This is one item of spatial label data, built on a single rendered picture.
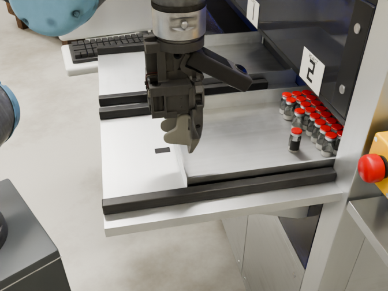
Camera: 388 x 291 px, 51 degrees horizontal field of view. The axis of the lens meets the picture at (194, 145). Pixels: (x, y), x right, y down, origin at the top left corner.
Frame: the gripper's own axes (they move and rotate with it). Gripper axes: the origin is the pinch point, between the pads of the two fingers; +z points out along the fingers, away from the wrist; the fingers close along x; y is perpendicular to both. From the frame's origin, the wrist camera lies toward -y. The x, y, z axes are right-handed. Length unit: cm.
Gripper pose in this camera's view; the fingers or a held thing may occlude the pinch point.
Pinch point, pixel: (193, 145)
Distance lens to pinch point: 69.7
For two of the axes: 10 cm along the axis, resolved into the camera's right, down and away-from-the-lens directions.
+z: 0.0, 8.0, 6.0
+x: 2.0, 5.9, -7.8
